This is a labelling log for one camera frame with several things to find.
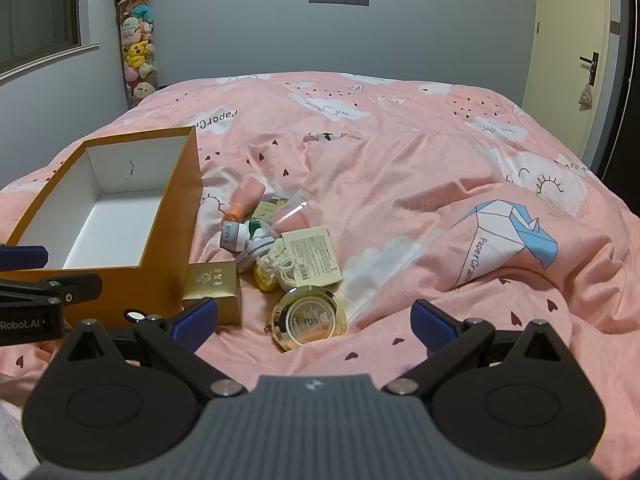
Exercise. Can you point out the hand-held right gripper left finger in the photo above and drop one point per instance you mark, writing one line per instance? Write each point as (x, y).
(196, 322)

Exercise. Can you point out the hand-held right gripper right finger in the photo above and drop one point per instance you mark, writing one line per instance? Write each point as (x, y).
(431, 322)

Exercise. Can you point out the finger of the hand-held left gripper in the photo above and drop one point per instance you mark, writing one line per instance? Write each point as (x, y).
(25, 257)
(75, 287)

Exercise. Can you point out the large white cardboard box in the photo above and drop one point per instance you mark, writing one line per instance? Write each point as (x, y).
(110, 220)

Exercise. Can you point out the small gold box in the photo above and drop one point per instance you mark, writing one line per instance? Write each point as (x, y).
(212, 287)

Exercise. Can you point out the white cosmetic jar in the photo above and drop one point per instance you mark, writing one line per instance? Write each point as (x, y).
(232, 235)

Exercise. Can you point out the round gold compact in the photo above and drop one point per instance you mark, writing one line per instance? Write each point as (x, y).
(307, 317)

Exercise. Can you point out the small green capped jar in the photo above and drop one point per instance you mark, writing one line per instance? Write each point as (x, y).
(256, 227)

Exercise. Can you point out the square tan labelled packet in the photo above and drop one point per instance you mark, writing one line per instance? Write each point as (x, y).
(311, 255)

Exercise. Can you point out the pink bottle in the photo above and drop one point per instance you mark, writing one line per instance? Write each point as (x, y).
(245, 195)

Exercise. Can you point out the small printed carton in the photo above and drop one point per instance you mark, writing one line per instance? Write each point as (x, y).
(270, 206)

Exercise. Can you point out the clear bag with pink item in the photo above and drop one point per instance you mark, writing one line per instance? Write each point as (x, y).
(295, 217)

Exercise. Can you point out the pink printed blanket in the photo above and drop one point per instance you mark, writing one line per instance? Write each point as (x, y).
(400, 160)

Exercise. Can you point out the clear tube of plush toys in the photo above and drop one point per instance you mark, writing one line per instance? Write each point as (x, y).
(139, 55)

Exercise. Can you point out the window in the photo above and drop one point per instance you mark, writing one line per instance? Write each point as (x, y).
(35, 5)

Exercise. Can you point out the small hanging pouch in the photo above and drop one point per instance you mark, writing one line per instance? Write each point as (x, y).
(585, 97)

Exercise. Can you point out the grey wall switch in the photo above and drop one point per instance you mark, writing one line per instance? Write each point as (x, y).
(615, 26)

